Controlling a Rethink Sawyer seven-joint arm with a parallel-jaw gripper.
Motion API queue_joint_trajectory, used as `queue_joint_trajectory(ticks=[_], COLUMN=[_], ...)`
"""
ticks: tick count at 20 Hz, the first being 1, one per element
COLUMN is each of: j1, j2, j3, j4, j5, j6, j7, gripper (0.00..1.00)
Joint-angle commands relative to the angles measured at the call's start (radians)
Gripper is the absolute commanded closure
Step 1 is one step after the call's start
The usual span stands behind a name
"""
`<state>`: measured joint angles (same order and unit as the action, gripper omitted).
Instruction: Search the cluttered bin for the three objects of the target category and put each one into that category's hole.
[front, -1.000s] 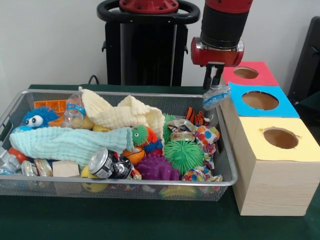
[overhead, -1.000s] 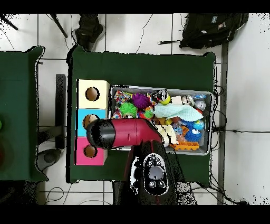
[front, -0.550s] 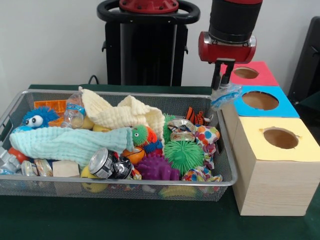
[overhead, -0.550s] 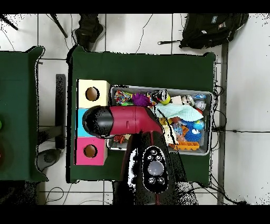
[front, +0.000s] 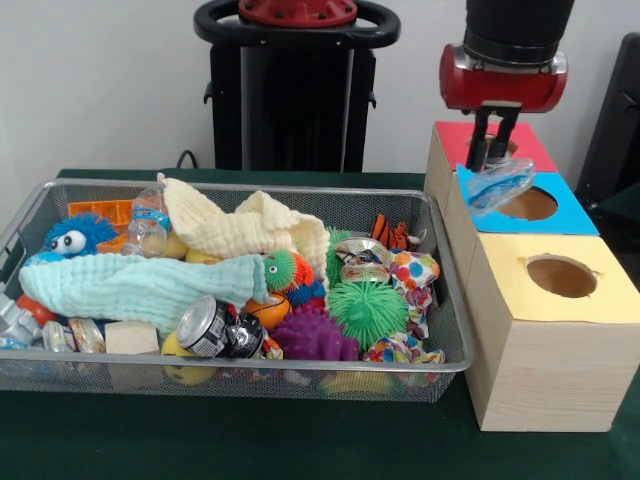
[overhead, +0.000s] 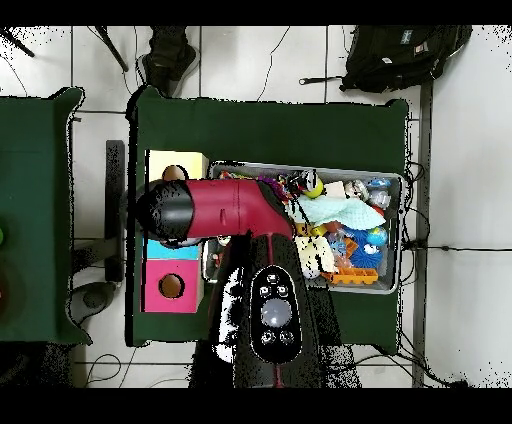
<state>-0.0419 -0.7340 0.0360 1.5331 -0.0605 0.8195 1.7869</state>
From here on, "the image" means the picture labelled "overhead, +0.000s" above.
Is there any dark green table cloth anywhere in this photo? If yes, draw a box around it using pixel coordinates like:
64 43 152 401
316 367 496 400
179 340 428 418
0 87 93 346
125 85 410 355

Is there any person's foot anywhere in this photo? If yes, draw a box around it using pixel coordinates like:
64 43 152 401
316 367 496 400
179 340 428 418
135 25 201 99

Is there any crushed black can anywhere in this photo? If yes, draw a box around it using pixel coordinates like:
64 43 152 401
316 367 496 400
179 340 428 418
286 168 321 193

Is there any mint green cloth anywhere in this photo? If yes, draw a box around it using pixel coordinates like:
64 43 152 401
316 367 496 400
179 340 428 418
291 195 387 231

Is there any cream cloth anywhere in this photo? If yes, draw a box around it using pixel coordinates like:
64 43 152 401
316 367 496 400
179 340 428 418
297 235 336 278

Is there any wooden box with three holes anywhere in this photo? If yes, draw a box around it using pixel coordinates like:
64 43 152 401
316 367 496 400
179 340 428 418
140 149 210 313

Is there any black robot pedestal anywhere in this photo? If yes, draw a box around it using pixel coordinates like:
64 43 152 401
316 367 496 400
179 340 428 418
187 343 237 388

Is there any black backpack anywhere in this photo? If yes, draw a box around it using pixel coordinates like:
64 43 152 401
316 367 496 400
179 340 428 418
339 25 473 94

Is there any orange plastic tray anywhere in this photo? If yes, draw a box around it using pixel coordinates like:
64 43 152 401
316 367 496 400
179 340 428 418
322 266 380 286

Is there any clear plastic bottle blue label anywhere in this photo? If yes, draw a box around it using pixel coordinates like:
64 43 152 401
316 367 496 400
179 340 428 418
325 230 349 257

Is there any black floor cable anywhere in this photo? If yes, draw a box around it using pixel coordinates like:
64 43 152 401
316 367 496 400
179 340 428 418
401 239 512 254

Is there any black standing panel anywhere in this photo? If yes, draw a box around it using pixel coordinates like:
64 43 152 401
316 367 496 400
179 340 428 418
104 139 126 283

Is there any black tripod leg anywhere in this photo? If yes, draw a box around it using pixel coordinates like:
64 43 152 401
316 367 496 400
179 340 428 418
0 26 35 58
93 25 130 73

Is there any clear mesh bin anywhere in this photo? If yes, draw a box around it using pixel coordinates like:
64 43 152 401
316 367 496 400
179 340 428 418
201 160 404 296

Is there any grey stand foot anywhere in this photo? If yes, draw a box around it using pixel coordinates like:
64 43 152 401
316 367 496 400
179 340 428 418
65 280 118 326

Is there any blue fuzzy toy with eyes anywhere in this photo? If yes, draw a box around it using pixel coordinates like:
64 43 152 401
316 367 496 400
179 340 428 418
344 225 385 270

